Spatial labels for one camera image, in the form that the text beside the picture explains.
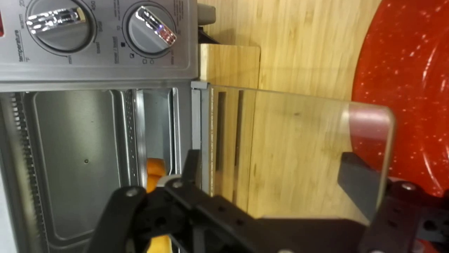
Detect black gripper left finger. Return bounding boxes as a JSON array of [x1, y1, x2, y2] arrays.
[[86, 148, 264, 253]]

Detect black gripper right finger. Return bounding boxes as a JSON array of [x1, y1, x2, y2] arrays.
[[337, 152, 449, 253]]

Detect slice of bread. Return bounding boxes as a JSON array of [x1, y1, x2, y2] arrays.
[[145, 156, 173, 253]]

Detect glass oven door with handle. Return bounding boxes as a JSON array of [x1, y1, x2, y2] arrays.
[[190, 80, 399, 226]]

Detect red round plate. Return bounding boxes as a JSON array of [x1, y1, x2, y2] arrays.
[[351, 0, 449, 253]]

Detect silver toaster oven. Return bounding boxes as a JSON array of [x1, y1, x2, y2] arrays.
[[0, 0, 222, 253]]

